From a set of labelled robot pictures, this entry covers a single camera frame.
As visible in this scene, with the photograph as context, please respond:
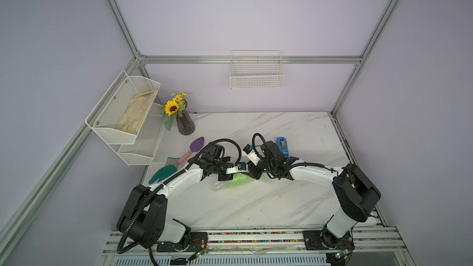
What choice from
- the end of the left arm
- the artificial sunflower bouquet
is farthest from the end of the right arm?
the artificial sunflower bouquet

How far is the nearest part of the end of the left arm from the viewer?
63cm

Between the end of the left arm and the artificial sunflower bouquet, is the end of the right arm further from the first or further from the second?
the artificial sunflower bouquet
